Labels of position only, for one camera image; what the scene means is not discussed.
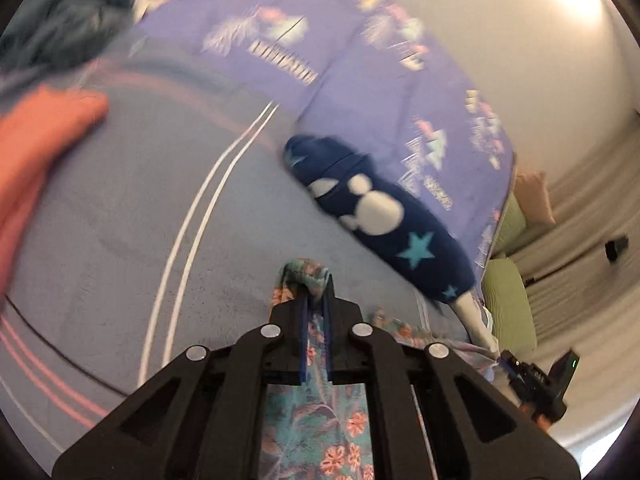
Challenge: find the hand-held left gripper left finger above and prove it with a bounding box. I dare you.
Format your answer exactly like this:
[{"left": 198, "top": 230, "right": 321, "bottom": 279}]
[{"left": 51, "top": 287, "right": 307, "bottom": 480}]

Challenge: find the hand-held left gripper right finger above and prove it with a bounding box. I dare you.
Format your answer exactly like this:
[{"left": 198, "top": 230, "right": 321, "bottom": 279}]
[{"left": 324, "top": 275, "right": 582, "bottom": 480}]

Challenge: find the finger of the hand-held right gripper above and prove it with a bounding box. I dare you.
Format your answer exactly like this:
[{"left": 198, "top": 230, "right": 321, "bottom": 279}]
[{"left": 499, "top": 350, "right": 526, "bottom": 386}]

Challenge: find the teal floral garment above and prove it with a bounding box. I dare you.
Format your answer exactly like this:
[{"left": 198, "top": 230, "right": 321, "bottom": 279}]
[{"left": 262, "top": 257, "right": 501, "bottom": 480}]

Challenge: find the green cushion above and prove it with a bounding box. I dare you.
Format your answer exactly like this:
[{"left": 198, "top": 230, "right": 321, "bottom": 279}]
[
  {"left": 482, "top": 256, "right": 538, "bottom": 356},
  {"left": 492, "top": 195, "right": 531, "bottom": 258}
]

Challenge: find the beige curtain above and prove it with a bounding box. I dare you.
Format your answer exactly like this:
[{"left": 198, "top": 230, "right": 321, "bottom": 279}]
[{"left": 520, "top": 105, "right": 640, "bottom": 451}]

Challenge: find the navy star-patterned sleeve arm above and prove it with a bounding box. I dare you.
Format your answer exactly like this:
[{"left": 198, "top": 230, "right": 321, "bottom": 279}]
[{"left": 283, "top": 134, "right": 476, "bottom": 306}]

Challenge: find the black floor lamp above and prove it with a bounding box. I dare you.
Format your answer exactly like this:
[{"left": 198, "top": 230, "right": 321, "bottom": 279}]
[{"left": 522, "top": 235, "right": 630, "bottom": 283}]

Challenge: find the peach pillow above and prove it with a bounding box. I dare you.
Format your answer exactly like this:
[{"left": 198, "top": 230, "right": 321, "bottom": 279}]
[{"left": 514, "top": 170, "right": 557, "bottom": 226}]

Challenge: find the blue plaid bedsheet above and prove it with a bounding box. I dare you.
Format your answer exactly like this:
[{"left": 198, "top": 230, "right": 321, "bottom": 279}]
[{"left": 0, "top": 55, "right": 481, "bottom": 466}]

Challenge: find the purple tree print cover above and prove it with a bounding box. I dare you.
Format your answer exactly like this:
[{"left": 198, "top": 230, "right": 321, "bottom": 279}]
[{"left": 127, "top": 0, "right": 516, "bottom": 271}]

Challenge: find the pink cloth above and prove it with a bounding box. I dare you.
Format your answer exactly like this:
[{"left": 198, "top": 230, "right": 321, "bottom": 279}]
[{"left": 0, "top": 85, "right": 110, "bottom": 301}]

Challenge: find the blue-grey fleece blanket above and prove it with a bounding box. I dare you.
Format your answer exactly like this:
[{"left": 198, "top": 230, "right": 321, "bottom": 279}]
[{"left": 0, "top": 0, "right": 156, "bottom": 73}]

